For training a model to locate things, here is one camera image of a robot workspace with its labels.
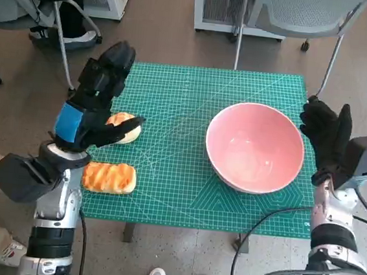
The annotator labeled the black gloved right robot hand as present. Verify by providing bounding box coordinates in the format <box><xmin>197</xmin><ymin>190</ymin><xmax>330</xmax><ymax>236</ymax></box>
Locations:
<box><xmin>293</xmin><ymin>94</ymin><xmax>355</xmax><ymax>190</ymax></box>

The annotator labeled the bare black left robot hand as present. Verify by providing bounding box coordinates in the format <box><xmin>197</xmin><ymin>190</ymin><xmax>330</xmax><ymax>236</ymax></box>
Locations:
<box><xmin>49</xmin><ymin>34</ymin><xmax>153</xmax><ymax>160</ymax></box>

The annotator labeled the round bread bun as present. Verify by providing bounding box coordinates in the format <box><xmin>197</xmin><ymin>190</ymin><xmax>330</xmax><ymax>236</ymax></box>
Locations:
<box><xmin>104</xmin><ymin>110</ymin><xmax>144</xmax><ymax>146</ymax></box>

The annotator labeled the pink bowl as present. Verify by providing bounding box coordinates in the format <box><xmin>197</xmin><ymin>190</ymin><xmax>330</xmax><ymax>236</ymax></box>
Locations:
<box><xmin>200</xmin><ymin>97</ymin><xmax>310</xmax><ymax>199</ymax></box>

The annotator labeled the rectangular bread loaf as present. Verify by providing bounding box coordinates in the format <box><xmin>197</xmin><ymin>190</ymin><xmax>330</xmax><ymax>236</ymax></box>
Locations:
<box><xmin>80</xmin><ymin>159</ymin><xmax>139</xmax><ymax>197</ymax></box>

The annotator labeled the seated person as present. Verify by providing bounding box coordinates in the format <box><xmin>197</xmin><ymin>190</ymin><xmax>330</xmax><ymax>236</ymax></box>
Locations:
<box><xmin>3</xmin><ymin>0</ymin><xmax>102</xmax><ymax>54</ymax></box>

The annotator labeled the green cutting mat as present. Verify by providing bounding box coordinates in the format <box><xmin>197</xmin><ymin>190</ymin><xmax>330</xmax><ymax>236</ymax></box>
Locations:
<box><xmin>80</xmin><ymin>56</ymin><xmax>327</xmax><ymax>241</ymax></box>

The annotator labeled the grey office chair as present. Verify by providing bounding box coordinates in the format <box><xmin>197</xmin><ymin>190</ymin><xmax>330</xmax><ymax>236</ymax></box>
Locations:
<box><xmin>0</xmin><ymin>0</ymin><xmax>106</xmax><ymax>94</ymax></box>
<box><xmin>230</xmin><ymin>0</ymin><xmax>367</xmax><ymax>104</ymax></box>

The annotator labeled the white cabinet dark mesh door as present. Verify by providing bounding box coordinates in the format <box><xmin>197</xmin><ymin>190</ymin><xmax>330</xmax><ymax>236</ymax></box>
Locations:
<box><xmin>190</xmin><ymin>0</ymin><xmax>290</xmax><ymax>43</ymax></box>

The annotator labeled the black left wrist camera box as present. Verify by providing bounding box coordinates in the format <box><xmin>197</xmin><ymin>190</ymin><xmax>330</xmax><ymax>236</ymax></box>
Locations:
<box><xmin>0</xmin><ymin>152</ymin><xmax>64</xmax><ymax>207</ymax></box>

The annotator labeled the dark table leg bracket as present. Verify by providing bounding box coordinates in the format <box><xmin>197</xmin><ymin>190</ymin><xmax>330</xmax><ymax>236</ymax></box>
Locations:
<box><xmin>123</xmin><ymin>222</ymin><xmax>135</xmax><ymax>244</ymax></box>
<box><xmin>232</xmin><ymin>232</ymin><xmax>252</xmax><ymax>256</ymax></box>

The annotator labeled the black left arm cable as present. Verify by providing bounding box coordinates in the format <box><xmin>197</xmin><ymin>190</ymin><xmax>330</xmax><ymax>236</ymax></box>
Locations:
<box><xmin>72</xmin><ymin>208</ymin><xmax>91</xmax><ymax>275</ymax></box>

